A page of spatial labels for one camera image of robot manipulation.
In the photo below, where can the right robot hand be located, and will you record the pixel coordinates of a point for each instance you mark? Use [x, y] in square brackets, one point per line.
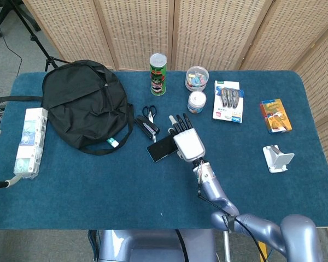
[188, 144]

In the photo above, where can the black smartphone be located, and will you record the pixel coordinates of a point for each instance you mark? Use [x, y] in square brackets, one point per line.
[160, 148]

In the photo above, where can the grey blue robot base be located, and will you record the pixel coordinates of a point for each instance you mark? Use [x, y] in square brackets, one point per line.
[153, 245]

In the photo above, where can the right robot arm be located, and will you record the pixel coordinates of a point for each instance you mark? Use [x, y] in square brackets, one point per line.
[207, 188]

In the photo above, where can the black stapler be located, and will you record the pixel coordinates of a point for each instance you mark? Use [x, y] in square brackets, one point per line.
[142, 124]

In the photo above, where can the white phone stand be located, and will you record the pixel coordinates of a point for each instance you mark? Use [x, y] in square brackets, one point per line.
[276, 161]

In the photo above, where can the clear wrapped tissue pack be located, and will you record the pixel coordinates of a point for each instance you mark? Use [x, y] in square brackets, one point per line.
[30, 142]

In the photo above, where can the small jar white lid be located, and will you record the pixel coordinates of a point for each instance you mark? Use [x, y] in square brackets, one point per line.
[196, 102]

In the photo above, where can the white box grey blister items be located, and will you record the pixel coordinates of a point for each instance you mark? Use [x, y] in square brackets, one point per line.
[227, 113]

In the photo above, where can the clear jar of clips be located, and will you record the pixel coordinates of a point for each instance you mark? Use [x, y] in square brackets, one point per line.
[196, 79]

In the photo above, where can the green Pringles can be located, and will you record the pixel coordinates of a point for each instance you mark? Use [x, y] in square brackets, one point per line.
[158, 82]

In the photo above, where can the orange yellow carton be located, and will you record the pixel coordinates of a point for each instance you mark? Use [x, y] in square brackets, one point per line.
[276, 117]

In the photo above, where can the black backpack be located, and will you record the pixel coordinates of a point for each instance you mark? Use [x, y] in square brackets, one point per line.
[84, 109]

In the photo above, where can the blue table mat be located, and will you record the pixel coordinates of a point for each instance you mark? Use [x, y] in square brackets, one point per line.
[98, 191]

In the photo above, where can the black tripod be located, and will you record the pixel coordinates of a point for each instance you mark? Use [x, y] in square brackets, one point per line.
[34, 38]

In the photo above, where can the woven folding screen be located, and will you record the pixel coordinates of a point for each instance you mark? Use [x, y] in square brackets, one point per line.
[213, 32]

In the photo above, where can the metal post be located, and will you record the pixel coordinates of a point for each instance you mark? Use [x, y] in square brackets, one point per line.
[227, 245]

